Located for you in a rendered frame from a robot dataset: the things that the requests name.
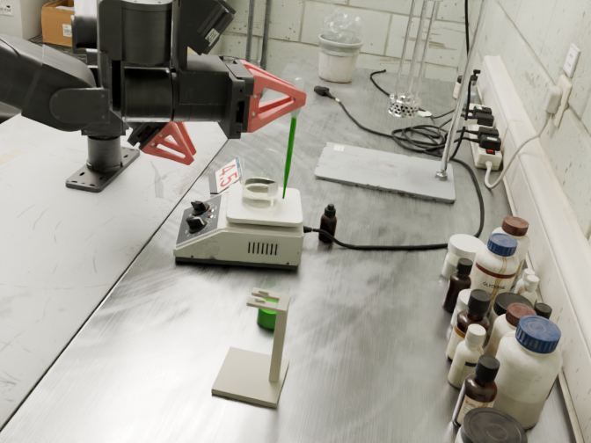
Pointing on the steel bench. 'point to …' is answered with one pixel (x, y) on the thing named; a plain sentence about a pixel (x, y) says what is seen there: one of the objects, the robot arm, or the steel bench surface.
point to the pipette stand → (251, 363)
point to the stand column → (463, 90)
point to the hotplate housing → (244, 244)
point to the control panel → (201, 218)
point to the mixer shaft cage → (410, 104)
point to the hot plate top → (288, 217)
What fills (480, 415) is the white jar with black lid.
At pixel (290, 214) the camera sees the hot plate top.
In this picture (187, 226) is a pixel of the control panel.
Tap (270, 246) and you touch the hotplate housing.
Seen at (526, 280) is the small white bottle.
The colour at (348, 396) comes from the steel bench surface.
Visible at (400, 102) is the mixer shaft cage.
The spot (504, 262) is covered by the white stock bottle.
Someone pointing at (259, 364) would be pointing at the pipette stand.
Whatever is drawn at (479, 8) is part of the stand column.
